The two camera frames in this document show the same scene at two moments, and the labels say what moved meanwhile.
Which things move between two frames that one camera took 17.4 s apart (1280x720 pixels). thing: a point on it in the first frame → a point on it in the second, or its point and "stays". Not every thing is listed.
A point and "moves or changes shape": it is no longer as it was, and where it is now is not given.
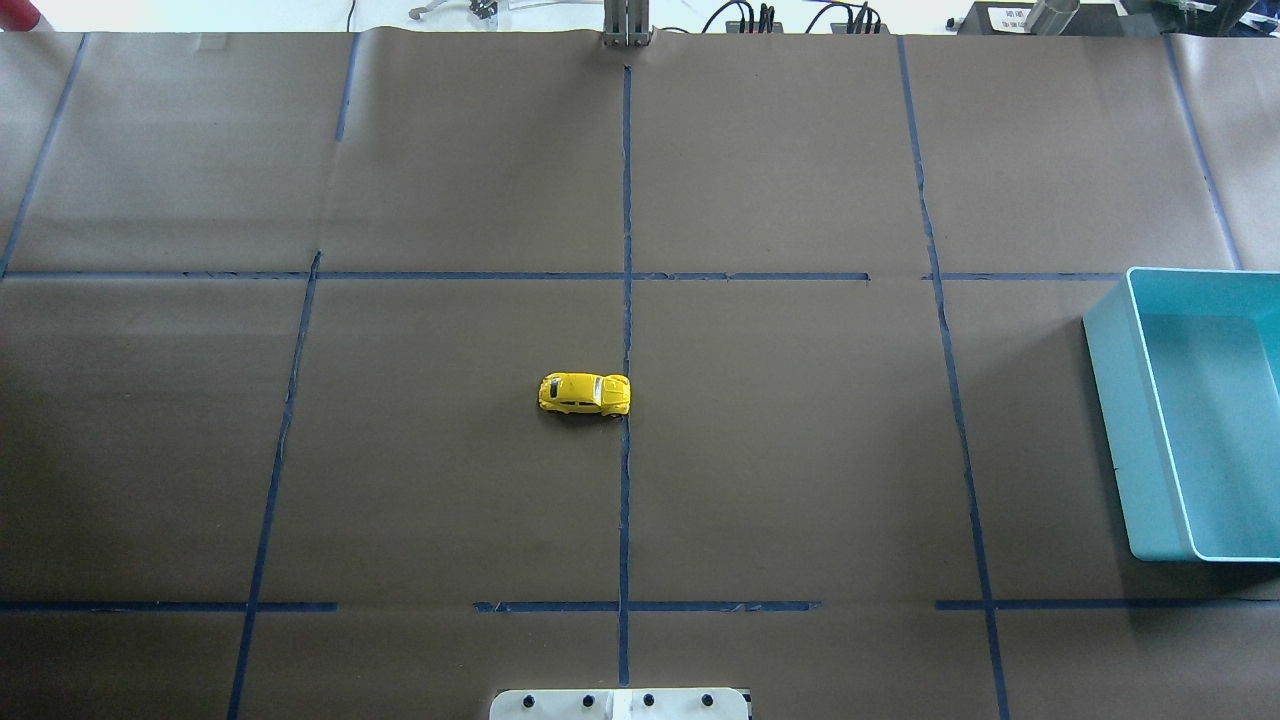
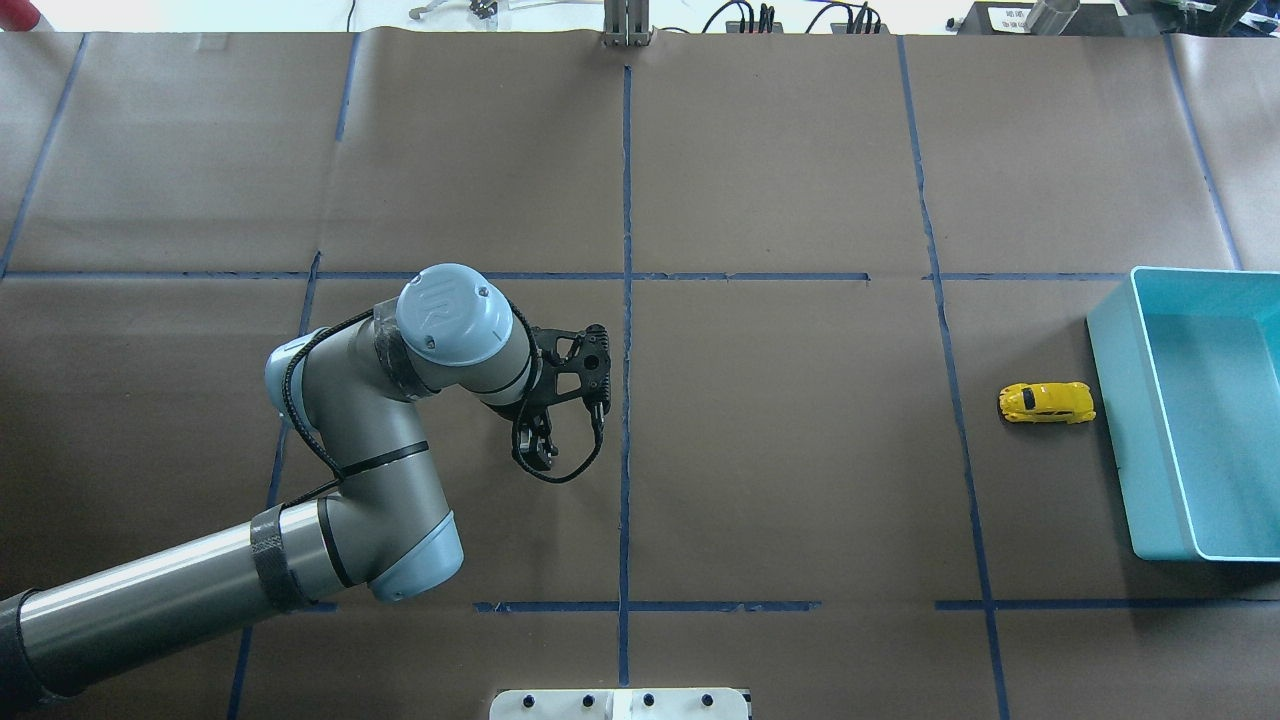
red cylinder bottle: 18,15 stays
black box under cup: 1012,18 stays
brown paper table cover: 275,311 stays
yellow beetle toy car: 582,393 moves or changes shape
